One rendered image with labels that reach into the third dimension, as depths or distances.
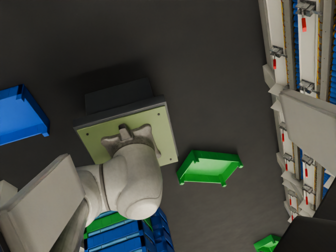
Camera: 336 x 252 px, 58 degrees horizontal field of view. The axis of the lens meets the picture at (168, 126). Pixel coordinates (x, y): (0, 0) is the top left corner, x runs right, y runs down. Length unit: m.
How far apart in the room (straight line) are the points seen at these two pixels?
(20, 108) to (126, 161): 0.49
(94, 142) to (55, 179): 0.91
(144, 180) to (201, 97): 0.54
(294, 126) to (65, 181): 0.13
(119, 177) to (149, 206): 0.12
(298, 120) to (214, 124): 1.32
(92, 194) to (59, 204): 0.74
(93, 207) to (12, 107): 0.54
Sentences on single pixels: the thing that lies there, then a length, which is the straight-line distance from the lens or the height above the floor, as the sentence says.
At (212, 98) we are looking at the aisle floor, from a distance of 1.35.
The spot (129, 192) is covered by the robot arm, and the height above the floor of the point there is 0.45.
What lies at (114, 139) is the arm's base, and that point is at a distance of 1.06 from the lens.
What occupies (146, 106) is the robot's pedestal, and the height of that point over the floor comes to 0.20.
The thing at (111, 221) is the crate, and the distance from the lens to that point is 1.60.
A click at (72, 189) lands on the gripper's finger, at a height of 0.83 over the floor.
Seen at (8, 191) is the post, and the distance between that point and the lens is 1.61.
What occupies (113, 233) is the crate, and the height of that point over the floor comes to 0.26.
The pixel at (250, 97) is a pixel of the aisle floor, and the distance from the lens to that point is 1.43.
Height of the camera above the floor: 0.93
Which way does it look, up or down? 42 degrees down
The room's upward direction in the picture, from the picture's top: 162 degrees clockwise
